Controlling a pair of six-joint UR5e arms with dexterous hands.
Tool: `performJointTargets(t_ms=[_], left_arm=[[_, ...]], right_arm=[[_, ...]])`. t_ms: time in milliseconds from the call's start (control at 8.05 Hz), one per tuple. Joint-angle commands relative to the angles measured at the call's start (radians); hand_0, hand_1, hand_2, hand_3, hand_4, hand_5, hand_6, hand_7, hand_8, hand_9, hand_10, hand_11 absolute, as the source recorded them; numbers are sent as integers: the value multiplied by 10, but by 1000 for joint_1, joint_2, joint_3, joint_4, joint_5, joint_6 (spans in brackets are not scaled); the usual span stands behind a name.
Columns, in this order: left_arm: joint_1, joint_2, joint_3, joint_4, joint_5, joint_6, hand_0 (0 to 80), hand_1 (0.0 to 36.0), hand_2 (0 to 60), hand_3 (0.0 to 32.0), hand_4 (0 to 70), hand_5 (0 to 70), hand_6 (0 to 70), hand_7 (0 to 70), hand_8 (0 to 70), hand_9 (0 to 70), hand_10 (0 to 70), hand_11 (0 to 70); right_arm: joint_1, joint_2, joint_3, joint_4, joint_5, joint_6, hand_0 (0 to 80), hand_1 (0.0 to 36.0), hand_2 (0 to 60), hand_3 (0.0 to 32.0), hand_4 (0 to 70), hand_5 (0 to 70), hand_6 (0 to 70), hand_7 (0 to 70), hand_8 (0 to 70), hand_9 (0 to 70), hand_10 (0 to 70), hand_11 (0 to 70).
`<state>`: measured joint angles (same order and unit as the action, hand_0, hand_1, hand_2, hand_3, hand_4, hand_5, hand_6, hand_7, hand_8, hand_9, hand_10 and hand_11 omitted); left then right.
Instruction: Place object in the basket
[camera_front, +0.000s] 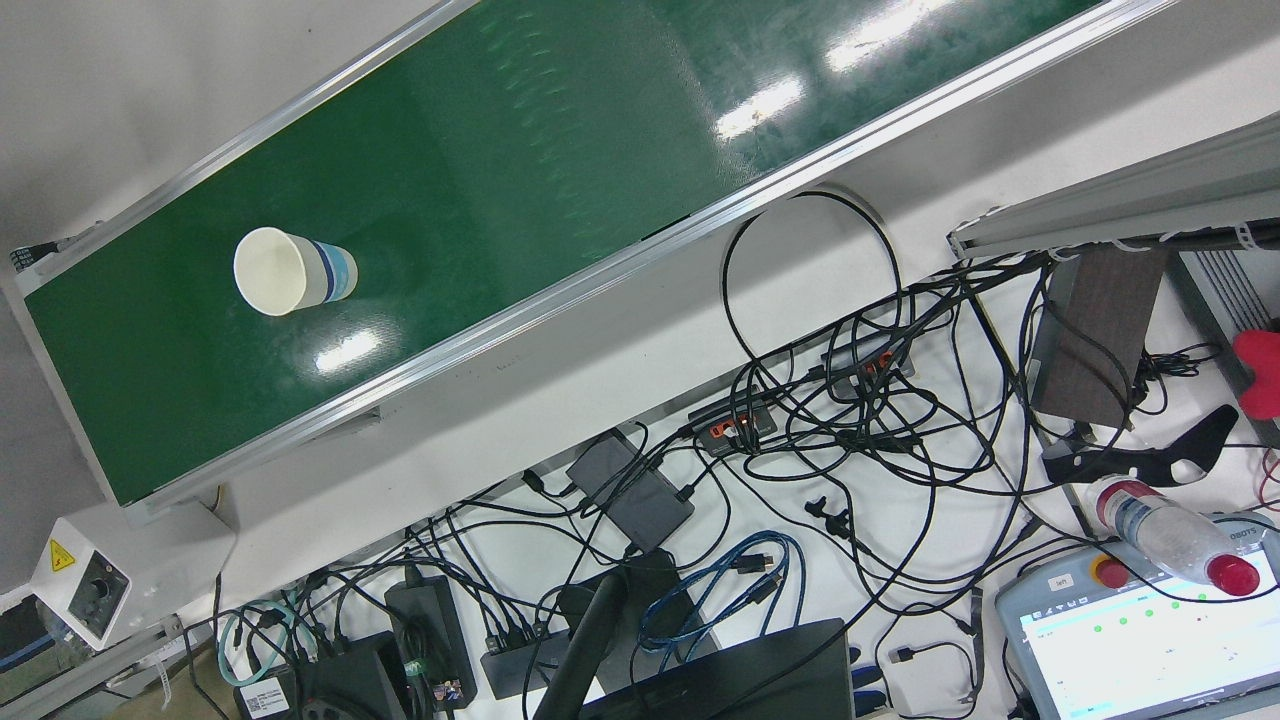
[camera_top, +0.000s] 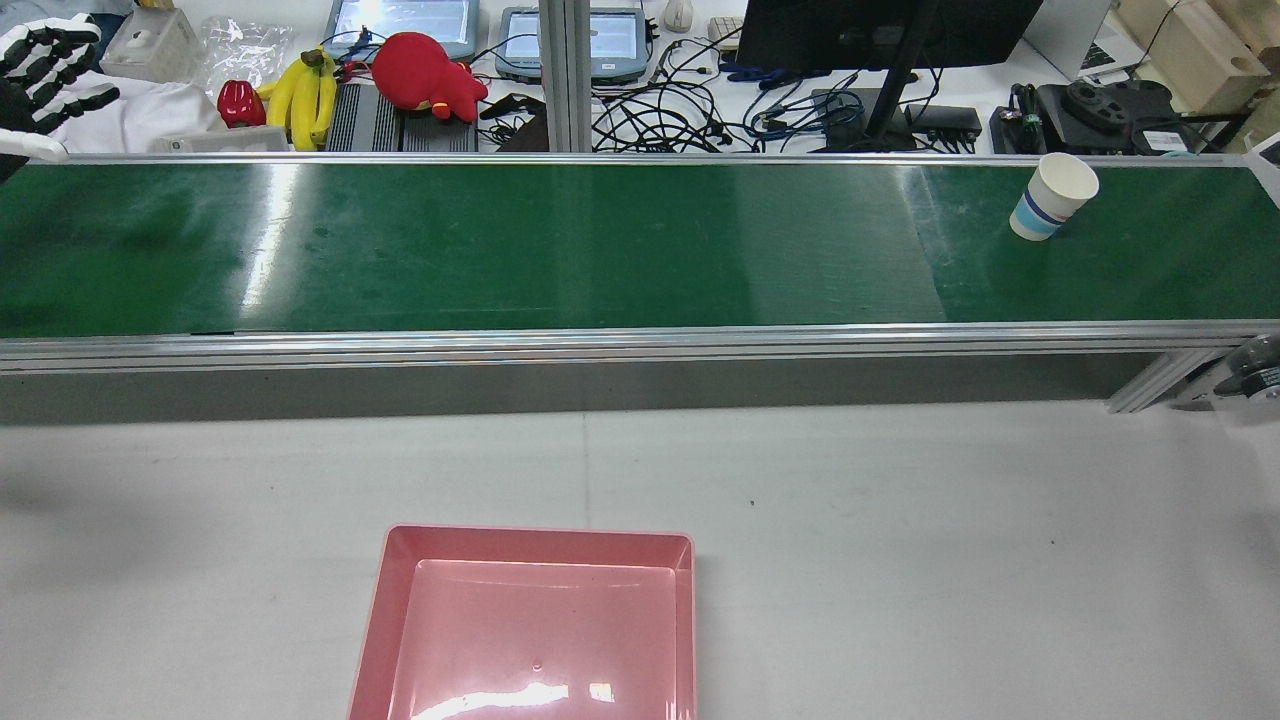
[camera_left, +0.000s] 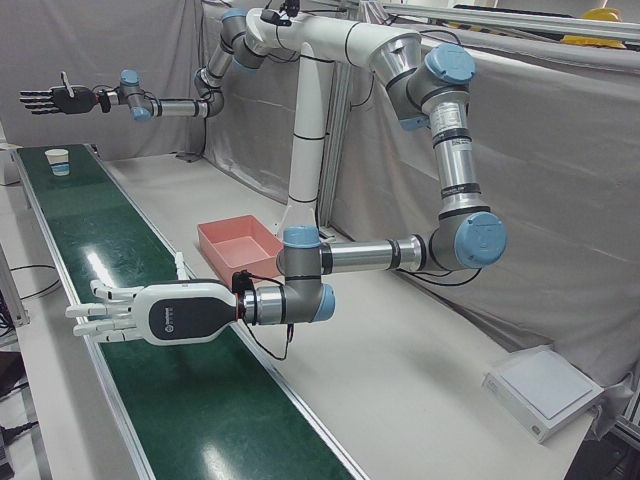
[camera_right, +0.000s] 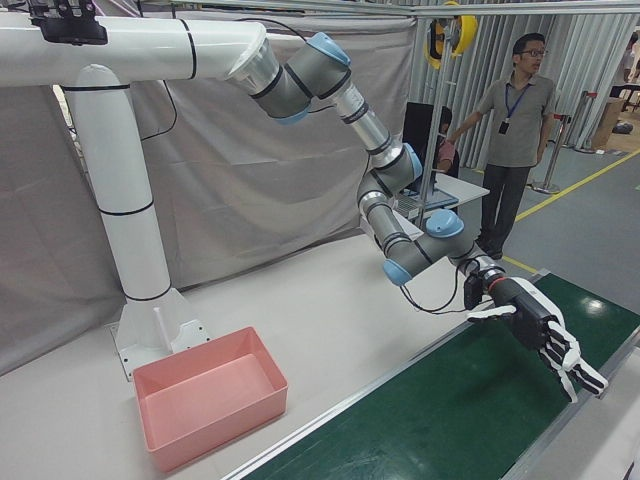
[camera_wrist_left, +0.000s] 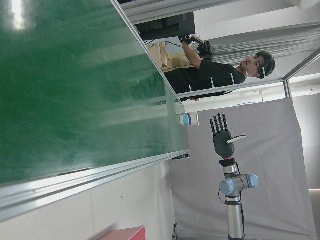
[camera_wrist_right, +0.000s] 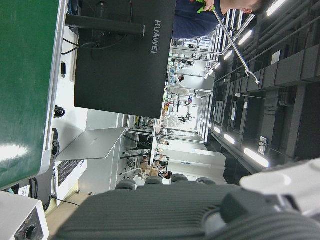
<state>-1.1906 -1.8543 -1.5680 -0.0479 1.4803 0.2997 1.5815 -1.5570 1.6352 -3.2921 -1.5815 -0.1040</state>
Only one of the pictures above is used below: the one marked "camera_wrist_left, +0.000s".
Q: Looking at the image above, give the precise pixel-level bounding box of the grey backdrop curtain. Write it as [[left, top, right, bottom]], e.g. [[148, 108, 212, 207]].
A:
[[169, 96, 318, 240]]

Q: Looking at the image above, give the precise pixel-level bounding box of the grey right robot hand, white thumb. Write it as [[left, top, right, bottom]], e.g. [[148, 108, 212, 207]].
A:
[[209, 113, 248, 160]]

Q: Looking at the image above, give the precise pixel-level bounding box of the white paper cup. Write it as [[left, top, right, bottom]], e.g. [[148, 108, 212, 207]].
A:
[[179, 111, 200, 127]]

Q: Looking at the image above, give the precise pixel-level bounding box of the person in dark t-shirt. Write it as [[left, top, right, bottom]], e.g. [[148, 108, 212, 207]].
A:
[[163, 34, 277, 103]]

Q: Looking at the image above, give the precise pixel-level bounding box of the light wooden crate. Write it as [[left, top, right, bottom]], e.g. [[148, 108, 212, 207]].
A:
[[149, 41, 193, 72]]

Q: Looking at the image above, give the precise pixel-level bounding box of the aluminium profile frame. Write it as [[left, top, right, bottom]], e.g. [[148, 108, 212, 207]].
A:
[[109, 0, 320, 101]]

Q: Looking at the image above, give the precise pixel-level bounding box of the green belt conveyor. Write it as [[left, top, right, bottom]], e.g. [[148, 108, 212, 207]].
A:
[[0, 0, 192, 223]]

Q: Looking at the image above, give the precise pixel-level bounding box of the black Huawei monitor with stand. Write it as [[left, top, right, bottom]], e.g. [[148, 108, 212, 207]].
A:
[[136, 11, 196, 41]]

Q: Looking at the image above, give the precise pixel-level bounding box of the pink plastic basket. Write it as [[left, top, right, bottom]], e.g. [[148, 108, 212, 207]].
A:
[[96, 225, 147, 240]]

